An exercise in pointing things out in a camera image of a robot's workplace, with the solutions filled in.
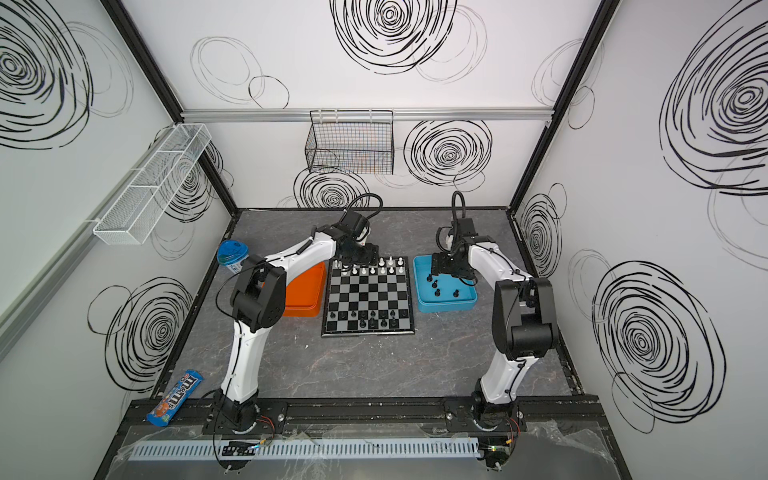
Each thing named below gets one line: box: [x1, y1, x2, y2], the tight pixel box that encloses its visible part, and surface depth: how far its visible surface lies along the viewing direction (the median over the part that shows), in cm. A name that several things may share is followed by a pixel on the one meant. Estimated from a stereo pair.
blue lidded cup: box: [216, 240, 249, 273], surface depth 97 cm
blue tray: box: [413, 255, 479, 313], surface depth 98 cm
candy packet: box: [146, 369, 205, 427], surface depth 77 cm
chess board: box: [321, 256, 415, 338], surface depth 95 cm
